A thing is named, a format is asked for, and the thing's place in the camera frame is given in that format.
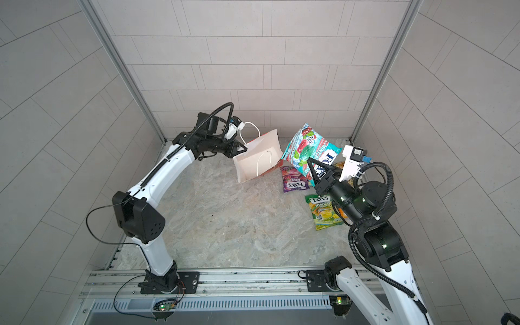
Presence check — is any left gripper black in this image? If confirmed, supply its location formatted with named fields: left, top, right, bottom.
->
left=205, top=137, right=249, bottom=159

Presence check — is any teal snack packet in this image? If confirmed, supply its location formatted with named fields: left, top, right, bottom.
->
left=282, top=123, right=341, bottom=181

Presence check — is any purple snack packet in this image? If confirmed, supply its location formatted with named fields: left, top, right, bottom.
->
left=280, top=166, right=310, bottom=193

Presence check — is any lime green snack packet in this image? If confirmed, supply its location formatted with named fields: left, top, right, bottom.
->
left=305, top=194, right=343, bottom=231

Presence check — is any orange snack packet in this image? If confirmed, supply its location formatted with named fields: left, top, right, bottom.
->
left=333, top=203, right=352, bottom=227

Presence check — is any red paper gift bag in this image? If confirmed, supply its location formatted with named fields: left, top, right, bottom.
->
left=233, top=129, right=282, bottom=184

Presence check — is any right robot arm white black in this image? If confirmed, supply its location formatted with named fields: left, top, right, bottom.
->
left=307, top=158, right=433, bottom=324

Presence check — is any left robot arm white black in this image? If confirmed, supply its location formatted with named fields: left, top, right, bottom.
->
left=112, top=112, right=247, bottom=294

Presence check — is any right circuit board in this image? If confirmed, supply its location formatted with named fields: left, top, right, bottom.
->
left=329, top=295, right=352, bottom=318

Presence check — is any circuit board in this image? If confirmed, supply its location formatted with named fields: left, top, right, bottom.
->
left=153, top=299, right=179, bottom=312
left=329, top=295, right=352, bottom=318

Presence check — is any left circuit board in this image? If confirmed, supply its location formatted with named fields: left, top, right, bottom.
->
left=153, top=299, right=179, bottom=312

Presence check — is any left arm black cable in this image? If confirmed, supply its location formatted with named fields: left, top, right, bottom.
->
left=84, top=102, right=236, bottom=246

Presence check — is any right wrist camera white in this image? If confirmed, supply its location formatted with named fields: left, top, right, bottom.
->
left=339, top=145, right=372, bottom=182

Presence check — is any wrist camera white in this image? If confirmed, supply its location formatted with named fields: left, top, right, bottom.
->
left=224, top=116, right=245, bottom=142
left=339, top=145, right=372, bottom=182

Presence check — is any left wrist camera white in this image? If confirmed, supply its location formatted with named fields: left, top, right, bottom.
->
left=224, top=116, right=245, bottom=142

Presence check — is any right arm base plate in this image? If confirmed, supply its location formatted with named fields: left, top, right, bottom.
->
left=303, top=269, right=337, bottom=293

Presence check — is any aluminium mounting rail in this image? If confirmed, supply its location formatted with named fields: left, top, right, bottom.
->
left=79, top=265, right=409, bottom=301

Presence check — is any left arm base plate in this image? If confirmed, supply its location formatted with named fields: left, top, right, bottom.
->
left=138, top=271, right=200, bottom=295

